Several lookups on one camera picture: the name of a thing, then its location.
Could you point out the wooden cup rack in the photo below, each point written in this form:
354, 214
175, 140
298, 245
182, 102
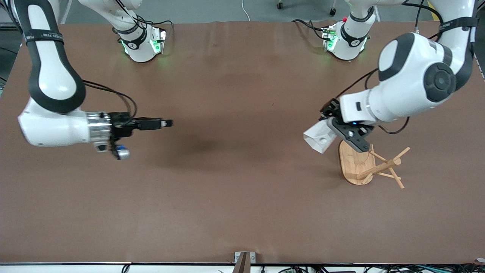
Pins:
358, 167

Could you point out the white faceted cup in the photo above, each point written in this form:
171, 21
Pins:
320, 138

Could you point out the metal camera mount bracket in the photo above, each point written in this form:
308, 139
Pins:
244, 259

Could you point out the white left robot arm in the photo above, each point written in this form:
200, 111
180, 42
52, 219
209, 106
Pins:
409, 76

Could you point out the brown table cover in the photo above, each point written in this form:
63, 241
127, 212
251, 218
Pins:
242, 189

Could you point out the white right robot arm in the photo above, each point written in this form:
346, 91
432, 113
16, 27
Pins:
53, 76

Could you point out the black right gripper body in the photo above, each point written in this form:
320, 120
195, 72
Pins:
120, 124

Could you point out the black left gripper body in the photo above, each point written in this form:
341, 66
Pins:
330, 109

